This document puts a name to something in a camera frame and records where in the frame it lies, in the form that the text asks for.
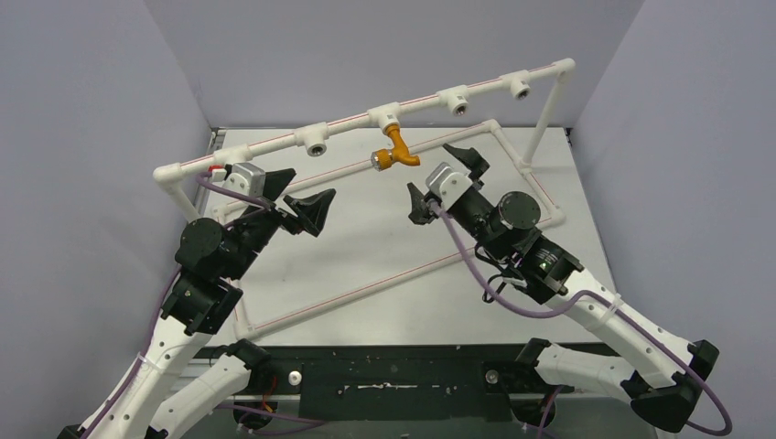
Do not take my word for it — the yellow plastic water faucet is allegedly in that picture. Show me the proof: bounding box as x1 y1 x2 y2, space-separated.
371 123 421 171

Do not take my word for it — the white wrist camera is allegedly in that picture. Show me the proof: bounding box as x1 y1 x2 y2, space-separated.
209 162 266 198
425 162 473 210

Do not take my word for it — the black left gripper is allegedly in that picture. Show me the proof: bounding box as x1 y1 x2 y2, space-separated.
224 169 335 279

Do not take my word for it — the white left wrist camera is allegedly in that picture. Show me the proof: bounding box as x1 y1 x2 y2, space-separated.
209 162 266 198

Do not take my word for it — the white PVC pipe frame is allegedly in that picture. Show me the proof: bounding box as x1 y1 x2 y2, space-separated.
153 59 587 346

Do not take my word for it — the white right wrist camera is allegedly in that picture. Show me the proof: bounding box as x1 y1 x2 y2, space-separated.
425 162 473 210

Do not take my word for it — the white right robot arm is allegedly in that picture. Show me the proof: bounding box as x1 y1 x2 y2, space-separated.
408 145 719 433

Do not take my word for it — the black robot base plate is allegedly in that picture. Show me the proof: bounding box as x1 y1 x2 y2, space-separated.
236 344 553 422

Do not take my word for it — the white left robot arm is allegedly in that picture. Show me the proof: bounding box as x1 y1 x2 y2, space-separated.
59 163 337 438

